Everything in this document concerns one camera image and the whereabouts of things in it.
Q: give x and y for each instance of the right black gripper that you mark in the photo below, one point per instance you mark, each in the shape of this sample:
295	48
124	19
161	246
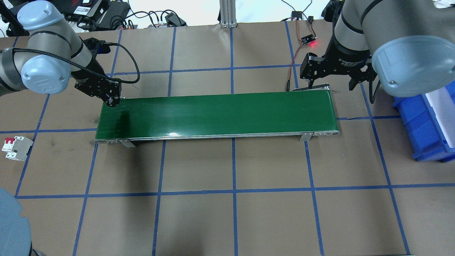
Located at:
346	57

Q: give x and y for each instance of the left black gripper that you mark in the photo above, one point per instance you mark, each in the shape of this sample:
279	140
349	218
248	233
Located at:
95	70

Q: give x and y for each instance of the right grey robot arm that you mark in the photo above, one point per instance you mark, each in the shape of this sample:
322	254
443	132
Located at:
408	44

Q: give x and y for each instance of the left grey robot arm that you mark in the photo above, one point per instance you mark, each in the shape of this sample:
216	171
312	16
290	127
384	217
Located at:
54	53

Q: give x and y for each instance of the green conveyor belt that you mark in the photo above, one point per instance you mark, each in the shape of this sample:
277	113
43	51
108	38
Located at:
306	113

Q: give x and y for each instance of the small sensor board red LED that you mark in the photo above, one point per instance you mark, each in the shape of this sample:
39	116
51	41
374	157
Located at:
309	40

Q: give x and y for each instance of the white red circuit breaker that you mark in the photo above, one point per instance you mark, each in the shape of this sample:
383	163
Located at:
17	148

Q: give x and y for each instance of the blue plastic bin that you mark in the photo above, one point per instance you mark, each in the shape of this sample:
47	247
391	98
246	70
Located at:
422	128

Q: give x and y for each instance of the white foam bin liner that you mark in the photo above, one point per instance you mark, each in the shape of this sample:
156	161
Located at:
443	106

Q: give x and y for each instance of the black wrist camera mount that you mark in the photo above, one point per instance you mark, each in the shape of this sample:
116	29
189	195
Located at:
97	46

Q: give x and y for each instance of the aluminium frame post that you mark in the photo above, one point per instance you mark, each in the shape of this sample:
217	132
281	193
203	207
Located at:
228	14

